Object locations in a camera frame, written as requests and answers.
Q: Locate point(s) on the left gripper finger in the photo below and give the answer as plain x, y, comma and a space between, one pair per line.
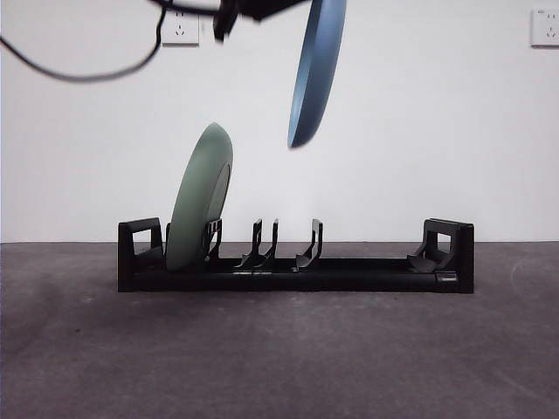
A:
279, 8

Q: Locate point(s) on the blue round plate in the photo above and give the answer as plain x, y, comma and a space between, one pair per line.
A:
316, 74

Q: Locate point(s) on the green round plate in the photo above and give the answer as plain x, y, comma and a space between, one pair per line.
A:
196, 201

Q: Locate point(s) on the black plastic plate rack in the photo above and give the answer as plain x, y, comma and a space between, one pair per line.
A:
371, 279

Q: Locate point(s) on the white wall socket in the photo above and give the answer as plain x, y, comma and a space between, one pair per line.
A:
181, 30
546, 28

